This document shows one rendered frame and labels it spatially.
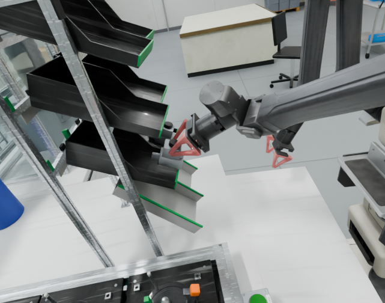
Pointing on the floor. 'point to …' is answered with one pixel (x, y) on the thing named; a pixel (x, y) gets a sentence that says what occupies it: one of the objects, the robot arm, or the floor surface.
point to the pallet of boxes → (281, 5)
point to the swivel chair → (285, 53)
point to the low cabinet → (227, 40)
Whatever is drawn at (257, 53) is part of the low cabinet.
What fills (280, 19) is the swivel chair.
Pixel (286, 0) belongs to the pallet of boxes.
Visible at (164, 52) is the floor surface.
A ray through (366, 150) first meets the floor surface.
